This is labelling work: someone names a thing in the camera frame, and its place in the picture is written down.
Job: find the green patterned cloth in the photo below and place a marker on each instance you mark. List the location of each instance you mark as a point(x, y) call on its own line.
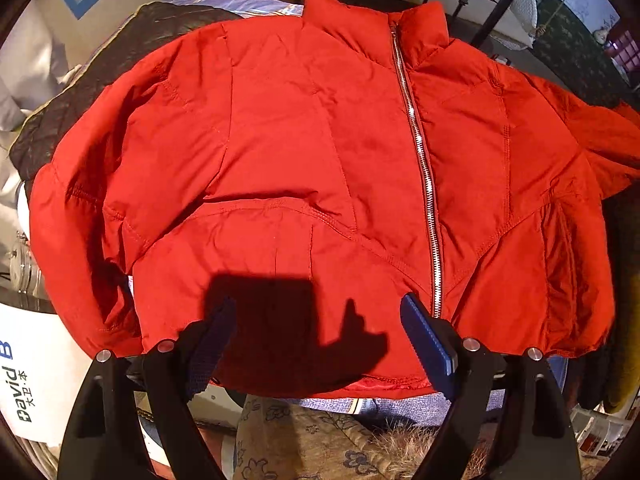
point(575, 45)

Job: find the red zip jacket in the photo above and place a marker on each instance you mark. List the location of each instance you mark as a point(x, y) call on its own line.
point(300, 160)

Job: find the black metal bed frame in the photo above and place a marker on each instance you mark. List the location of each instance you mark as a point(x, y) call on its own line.
point(505, 2)

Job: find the white box with blue print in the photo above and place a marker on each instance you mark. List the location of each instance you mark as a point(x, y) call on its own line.
point(35, 350)

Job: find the white plastic basket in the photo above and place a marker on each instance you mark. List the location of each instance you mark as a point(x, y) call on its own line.
point(600, 430)

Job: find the dark quilted cloth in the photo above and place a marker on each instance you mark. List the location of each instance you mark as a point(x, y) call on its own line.
point(100, 75)

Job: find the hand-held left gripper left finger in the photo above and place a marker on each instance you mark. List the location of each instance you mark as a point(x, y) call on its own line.
point(215, 340)

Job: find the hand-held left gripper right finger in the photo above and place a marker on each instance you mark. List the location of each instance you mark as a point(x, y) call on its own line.
point(425, 340)

